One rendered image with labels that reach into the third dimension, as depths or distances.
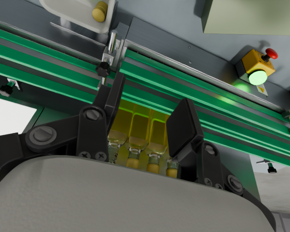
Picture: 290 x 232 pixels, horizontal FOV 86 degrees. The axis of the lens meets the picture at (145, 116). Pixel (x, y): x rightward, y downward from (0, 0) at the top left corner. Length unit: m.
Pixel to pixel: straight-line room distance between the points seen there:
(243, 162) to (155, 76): 0.67
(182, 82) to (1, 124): 0.52
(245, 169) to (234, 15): 0.68
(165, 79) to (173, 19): 0.20
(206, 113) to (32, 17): 0.59
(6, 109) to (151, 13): 0.51
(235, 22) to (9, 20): 0.57
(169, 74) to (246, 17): 0.22
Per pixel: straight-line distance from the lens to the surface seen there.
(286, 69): 0.75
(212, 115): 0.56
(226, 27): 0.48
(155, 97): 0.46
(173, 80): 0.43
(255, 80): 0.58
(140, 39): 0.45
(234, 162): 0.87
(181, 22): 0.54
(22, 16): 0.60
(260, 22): 0.51
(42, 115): 0.59
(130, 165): 0.40
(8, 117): 0.61
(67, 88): 0.53
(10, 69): 0.59
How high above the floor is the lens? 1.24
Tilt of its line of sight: 34 degrees down
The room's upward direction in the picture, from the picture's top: 171 degrees counter-clockwise
